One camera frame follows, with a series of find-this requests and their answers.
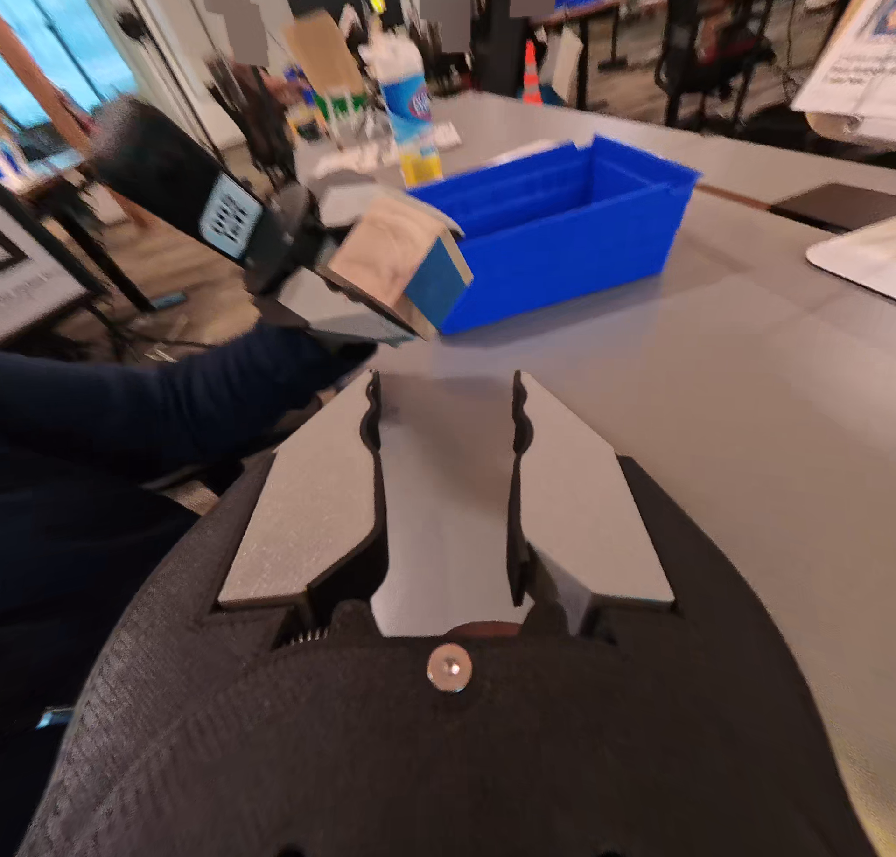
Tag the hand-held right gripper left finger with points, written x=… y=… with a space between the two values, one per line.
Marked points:
x=308 y=514

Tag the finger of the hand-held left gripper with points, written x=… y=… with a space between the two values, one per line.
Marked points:
x=329 y=311
x=343 y=203

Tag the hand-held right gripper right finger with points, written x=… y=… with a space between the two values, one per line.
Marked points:
x=588 y=521

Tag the wooden cube with blue tape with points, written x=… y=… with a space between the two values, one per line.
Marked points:
x=385 y=248

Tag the person's left forearm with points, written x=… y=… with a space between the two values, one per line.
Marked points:
x=175 y=402

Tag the disinfecting wipes canister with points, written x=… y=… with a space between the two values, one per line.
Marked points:
x=413 y=115

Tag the brown cardboard piece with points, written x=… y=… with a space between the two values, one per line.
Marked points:
x=322 y=52

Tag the black cabinet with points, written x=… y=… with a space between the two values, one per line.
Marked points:
x=500 y=45

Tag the orange traffic cone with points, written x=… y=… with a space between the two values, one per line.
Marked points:
x=532 y=80

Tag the brown top office desk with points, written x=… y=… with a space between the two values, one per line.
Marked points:
x=595 y=7

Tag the document stand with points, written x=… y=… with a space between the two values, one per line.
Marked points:
x=861 y=262

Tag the black office chair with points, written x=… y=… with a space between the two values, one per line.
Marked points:
x=700 y=66

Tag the printed instruction sheet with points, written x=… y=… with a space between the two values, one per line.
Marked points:
x=861 y=52

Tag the white sign with black frame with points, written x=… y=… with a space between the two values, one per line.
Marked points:
x=35 y=290

